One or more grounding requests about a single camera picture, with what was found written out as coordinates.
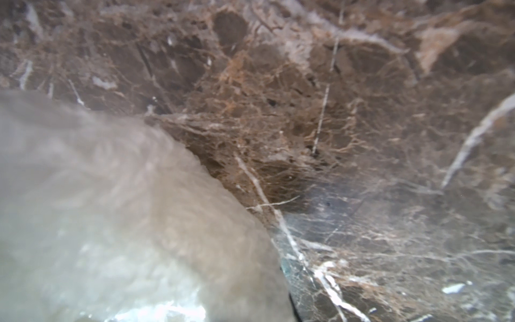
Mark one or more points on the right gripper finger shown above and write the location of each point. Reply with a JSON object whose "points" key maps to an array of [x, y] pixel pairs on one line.
{"points": [[295, 310]]}

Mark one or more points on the bubble wrap sheet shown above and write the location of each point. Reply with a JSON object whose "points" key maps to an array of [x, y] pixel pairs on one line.
{"points": [[106, 218]]}

